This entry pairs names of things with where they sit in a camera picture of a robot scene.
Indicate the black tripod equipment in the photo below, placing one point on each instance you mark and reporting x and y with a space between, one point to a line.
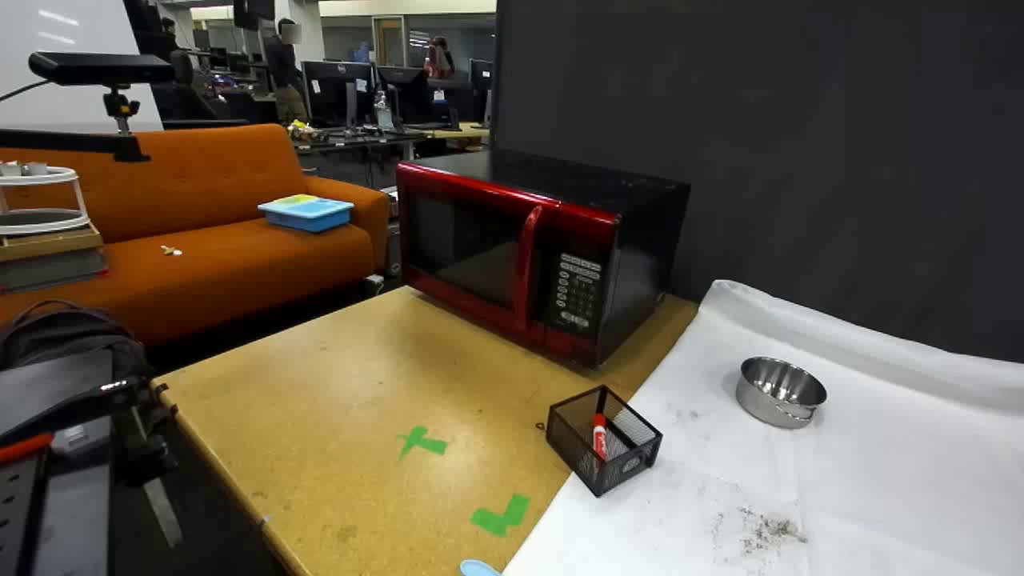
66 450

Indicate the orange sofa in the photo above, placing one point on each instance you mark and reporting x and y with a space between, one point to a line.
188 243

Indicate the white table cloth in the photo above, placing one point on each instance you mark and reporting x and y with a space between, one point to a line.
909 468

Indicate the red white marker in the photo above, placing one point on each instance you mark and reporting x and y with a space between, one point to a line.
600 437

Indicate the white round stand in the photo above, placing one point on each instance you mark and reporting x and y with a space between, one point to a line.
39 200

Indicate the red black microwave oven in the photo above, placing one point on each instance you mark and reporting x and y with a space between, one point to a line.
561 258

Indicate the black backdrop curtain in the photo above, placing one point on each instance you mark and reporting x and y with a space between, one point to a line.
850 155

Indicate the black mesh box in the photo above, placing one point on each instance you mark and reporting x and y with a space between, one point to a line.
633 439

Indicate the black backpack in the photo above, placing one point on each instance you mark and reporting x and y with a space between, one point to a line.
63 367

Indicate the standing person in background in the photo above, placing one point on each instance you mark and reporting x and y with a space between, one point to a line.
284 72

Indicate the black camera on mount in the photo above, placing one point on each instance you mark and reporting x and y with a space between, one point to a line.
109 72

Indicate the round metal bowl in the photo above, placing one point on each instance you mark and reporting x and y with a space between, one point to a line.
778 396

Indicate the light blue object at edge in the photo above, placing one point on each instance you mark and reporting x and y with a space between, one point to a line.
479 568

